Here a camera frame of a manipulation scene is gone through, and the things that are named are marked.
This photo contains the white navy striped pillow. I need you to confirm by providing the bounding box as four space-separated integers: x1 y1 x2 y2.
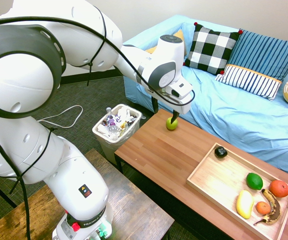
214 64 283 102

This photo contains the green apple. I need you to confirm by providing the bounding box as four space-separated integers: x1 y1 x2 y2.
165 116 179 131

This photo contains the white floor cable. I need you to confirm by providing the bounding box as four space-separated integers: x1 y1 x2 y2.
37 104 84 130

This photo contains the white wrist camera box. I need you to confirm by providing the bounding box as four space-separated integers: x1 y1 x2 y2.
167 76 194 101

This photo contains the small orange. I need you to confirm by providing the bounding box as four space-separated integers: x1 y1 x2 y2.
255 201 272 215

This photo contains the light wooden tray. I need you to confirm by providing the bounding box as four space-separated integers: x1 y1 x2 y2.
186 142 288 240

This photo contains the yellow mango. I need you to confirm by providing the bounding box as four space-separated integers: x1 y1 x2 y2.
235 189 255 220

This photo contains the clear plastic bottle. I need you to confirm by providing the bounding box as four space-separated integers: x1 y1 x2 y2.
105 107 120 134

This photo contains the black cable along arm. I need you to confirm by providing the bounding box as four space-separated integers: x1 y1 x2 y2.
0 16 196 240

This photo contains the black white checked pillow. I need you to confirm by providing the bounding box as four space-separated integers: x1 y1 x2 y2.
183 21 244 76

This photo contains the blue striped pillow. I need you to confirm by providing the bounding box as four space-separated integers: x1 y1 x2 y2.
227 29 288 82

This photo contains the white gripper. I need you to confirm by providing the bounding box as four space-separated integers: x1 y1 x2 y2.
145 87 194 125

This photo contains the small black round object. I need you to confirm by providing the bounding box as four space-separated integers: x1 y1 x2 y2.
214 146 228 159

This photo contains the large red-orange grapefruit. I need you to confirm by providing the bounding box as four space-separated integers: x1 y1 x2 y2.
269 179 288 199

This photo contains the light blue sofa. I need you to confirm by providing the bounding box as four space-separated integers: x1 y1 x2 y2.
122 13 288 181

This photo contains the overripe spotted banana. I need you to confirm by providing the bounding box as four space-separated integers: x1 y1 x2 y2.
253 188 282 227

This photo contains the dark rustic wooden table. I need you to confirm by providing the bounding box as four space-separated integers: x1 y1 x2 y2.
0 148 175 240

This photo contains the reddish wooden coffee table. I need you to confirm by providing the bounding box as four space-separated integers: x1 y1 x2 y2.
114 108 288 240

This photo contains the plain yellow cushion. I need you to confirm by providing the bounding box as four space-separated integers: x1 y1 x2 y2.
144 29 186 55

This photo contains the green lime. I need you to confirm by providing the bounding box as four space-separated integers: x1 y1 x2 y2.
245 172 264 191

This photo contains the white trash bin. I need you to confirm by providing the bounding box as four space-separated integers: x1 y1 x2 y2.
91 103 143 166

